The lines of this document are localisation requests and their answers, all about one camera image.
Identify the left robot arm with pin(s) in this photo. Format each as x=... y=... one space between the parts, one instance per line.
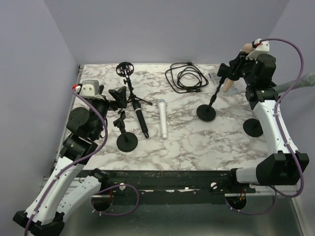
x=47 y=215

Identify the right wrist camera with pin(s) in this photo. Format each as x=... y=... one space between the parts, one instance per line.
x=256 y=48

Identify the white microphone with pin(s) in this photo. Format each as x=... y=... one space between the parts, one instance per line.
x=162 y=115

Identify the round-base stand with shockmount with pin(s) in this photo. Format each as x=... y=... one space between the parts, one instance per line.
x=252 y=128

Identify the black round-base mic stand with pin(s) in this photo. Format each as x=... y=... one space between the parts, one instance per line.
x=126 y=141

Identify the silver microphone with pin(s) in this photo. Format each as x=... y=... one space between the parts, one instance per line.
x=307 y=80

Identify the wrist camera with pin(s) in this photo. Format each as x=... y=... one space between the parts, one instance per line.
x=256 y=48
x=89 y=89

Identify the clear plastic organizer box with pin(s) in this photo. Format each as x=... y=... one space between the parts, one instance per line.
x=235 y=89

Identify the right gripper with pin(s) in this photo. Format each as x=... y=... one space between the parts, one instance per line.
x=236 y=64

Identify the round-base stand with clip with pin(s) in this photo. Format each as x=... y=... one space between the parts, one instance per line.
x=206 y=112

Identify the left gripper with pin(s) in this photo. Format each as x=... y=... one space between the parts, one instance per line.
x=120 y=96

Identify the black mounting rail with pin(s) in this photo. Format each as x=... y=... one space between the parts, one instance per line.
x=167 y=188

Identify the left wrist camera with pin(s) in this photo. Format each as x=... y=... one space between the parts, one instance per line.
x=89 y=89

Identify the beige microphone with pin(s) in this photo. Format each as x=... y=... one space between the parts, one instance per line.
x=230 y=82

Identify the black tripod mic stand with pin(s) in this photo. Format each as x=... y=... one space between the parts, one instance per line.
x=126 y=69

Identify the black microphone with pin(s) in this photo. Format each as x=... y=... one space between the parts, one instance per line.
x=138 y=110

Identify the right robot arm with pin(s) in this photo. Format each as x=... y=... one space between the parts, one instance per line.
x=284 y=163

